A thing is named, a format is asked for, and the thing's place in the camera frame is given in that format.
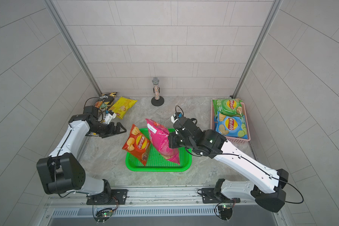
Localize right circuit board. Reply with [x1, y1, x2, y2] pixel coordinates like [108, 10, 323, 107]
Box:
[215, 205, 233, 221]

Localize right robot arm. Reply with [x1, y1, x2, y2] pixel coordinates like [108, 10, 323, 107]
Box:
[168, 113, 289, 212]

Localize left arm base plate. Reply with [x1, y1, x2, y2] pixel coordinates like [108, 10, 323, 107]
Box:
[86, 189, 128, 205]

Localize microphone-like stand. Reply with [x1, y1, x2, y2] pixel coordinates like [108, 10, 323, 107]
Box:
[151, 77, 164, 106]

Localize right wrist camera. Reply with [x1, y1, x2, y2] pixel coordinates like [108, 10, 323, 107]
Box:
[170, 112, 183, 123]

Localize yellow chips bag back left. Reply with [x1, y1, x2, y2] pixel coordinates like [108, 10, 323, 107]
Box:
[109, 97, 137, 119]

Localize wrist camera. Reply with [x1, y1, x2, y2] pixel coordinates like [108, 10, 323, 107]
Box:
[103, 110, 117, 125]
[170, 112, 183, 123]

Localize green cucumber chips bag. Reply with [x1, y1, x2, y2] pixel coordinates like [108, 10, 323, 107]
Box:
[212, 98, 244, 117]

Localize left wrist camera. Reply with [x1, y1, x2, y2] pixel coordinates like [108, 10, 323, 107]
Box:
[103, 110, 117, 125]

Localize circuit board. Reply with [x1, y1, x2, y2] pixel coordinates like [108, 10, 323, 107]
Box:
[215, 205, 233, 221]
[94, 208, 114, 225]

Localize light blue chips bag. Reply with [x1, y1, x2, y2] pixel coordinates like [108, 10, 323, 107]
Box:
[215, 113, 248, 139]

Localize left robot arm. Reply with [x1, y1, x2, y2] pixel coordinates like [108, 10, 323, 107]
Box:
[36, 105, 127, 204]

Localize small red chips bag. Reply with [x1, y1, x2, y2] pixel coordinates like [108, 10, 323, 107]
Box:
[122, 124, 151, 166]

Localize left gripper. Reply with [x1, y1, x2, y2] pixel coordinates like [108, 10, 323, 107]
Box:
[90, 121, 127, 137]

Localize magenta tomato chips bag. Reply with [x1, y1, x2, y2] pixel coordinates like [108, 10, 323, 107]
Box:
[146, 119, 180, 165]

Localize pink plastic basket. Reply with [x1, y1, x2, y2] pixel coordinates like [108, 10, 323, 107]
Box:
[211, 98, 250, 144]

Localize black chips bag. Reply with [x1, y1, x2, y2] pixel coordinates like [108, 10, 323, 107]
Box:
[95, 92, 117, 110]

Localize green plastic basket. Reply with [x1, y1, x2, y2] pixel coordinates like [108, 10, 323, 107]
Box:
[125, 145, 193, 172]

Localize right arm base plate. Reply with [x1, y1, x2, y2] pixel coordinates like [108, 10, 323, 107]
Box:
[197, 188, 241, 204]

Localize aluminium front rail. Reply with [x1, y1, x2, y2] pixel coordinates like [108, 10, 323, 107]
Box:
[42, 185, 283, 217]

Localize left circuit board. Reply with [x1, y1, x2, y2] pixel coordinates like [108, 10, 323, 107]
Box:
[94, 208, 114, 225]

